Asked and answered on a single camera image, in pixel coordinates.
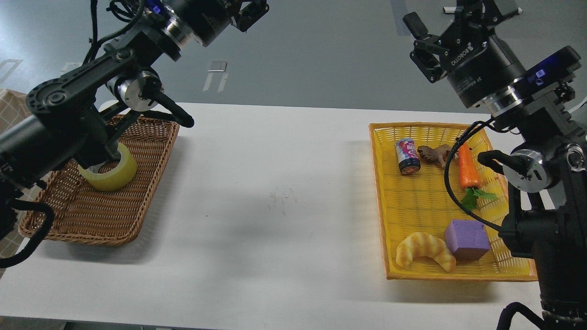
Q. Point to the yellow tape roll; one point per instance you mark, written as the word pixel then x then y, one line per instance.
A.
pixel 115 178

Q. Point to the brown toy animal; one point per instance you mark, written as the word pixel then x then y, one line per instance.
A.
pixel 438 155

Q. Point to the toy croissant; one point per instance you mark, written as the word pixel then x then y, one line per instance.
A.
pixel 421 244

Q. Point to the yellow plastic basket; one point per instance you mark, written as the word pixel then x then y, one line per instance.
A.
pixel 420 203

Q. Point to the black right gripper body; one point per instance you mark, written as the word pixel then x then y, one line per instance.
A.
pixel 477 63

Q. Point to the white floor fixture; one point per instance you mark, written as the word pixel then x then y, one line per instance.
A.
pixel 450 10

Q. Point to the purple foam block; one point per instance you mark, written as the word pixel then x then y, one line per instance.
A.
pixel 467 240

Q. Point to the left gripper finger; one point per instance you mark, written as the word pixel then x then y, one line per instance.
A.
pixel 246 13

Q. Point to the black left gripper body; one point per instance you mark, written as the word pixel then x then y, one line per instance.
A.
pixel 206 18

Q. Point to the small soda can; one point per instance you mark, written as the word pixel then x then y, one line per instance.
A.
pixel 408 158

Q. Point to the orange toy carrot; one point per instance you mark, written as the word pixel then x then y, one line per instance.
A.
pixel 470 180

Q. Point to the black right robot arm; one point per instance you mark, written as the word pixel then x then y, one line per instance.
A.
pixel 546 174

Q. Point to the brown wicker basket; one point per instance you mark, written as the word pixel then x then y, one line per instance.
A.
pixel 85 215

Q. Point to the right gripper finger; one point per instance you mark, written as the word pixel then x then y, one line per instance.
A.
pixel 482 16
pixel 428 50

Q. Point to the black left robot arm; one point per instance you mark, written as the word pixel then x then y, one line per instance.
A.
pixel 82 114

